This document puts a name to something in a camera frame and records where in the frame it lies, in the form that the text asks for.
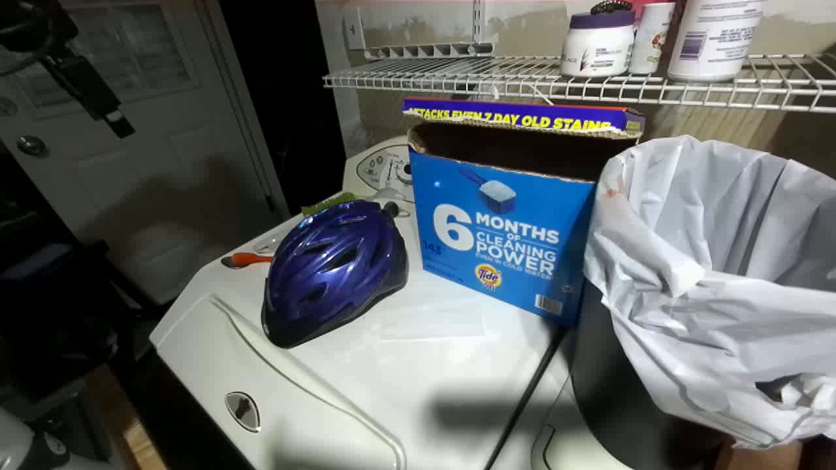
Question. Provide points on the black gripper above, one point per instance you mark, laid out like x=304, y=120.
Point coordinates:
x=82, y=81

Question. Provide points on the metal door knob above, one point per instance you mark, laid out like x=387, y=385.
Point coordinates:
x=31, y=147

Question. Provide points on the white panel door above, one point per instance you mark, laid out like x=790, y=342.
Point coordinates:
x=148, y=147

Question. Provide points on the black cart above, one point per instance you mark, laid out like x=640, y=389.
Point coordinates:
x=54, y=321

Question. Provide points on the orange plastic spoon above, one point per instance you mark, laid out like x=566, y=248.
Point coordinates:
x=249, y=258

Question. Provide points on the metal spoon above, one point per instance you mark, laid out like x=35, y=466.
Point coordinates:
x=393, y=210

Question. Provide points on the blue orange detergent box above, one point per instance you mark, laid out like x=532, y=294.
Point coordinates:
x=500, y=226

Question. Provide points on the white jar purple lid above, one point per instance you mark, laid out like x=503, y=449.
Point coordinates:
x=598, y=48

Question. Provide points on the white bottle pink cap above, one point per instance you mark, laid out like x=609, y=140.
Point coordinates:
x=652, y=34

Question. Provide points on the black trash bin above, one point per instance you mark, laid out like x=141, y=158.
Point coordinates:
x=609, y=392

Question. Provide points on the large white purple-label jar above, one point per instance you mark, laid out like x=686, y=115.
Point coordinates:
x=714, y=39

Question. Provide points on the trash can with white bag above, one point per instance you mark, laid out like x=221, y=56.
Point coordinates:
x=722, y=288

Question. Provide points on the white wall switch plate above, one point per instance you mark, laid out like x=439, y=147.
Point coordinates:
x=354, y=26

